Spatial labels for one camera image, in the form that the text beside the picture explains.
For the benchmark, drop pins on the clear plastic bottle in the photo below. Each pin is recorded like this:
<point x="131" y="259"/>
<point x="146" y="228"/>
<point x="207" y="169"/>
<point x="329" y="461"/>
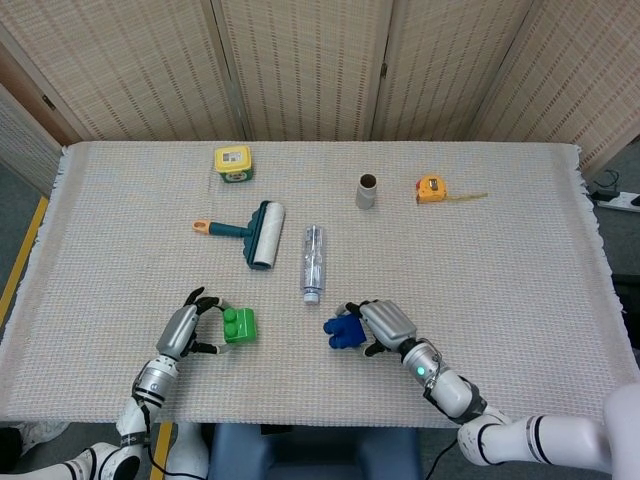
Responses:
<point x="313" y="260"/>

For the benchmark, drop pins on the yellow tape measure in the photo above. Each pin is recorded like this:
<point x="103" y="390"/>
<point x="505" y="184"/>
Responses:
<point x="432" y="190"/>

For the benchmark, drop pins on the woven wooden folding screen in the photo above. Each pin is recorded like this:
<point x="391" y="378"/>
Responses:
<point x="310" y="65"/>

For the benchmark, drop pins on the grey cardboard tube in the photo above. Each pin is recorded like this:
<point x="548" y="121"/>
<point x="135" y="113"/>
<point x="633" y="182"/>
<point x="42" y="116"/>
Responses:
<point x="366" y="195"/>

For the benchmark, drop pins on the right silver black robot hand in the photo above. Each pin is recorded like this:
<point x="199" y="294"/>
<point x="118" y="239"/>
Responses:
<point x="390" y="322"/>

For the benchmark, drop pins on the yellow lidded green container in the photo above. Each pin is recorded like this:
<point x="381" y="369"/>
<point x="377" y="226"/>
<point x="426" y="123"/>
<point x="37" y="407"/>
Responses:
<point x="232" y="162"/>

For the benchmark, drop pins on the green toy brick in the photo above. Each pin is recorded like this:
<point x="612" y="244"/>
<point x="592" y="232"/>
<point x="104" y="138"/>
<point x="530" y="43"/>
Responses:
<point x="242" y="325"/>

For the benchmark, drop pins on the white sneaker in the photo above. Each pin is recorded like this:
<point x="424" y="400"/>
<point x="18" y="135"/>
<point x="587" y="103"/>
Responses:
<point x="42" y="432"/>

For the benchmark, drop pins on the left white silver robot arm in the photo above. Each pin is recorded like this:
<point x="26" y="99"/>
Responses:
<point x="150" y="382"/>

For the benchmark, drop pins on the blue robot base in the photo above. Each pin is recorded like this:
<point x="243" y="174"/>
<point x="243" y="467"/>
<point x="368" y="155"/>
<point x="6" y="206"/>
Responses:
<point x="315" y="452"/>

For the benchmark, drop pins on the beige woven table cloth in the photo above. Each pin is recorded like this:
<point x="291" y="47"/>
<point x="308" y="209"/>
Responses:
<point x="300" y="380"/>

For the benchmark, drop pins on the blue toy brick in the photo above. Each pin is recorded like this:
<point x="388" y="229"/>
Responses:
<point x="345" y="332"/>

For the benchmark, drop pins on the white power strip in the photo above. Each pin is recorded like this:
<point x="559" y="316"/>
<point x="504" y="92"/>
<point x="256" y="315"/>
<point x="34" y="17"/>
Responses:
<point x="620" y="200"/>

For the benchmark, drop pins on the white robot column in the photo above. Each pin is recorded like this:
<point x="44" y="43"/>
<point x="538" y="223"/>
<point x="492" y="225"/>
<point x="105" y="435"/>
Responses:
<point x="192" y="450"/>

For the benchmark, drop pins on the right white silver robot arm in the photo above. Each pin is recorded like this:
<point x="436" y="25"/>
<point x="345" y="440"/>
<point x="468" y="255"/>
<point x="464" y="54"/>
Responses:
<point x="450" y="390"/>

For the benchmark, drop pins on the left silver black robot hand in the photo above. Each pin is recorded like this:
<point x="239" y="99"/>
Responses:
<point x="175" y="330"/>

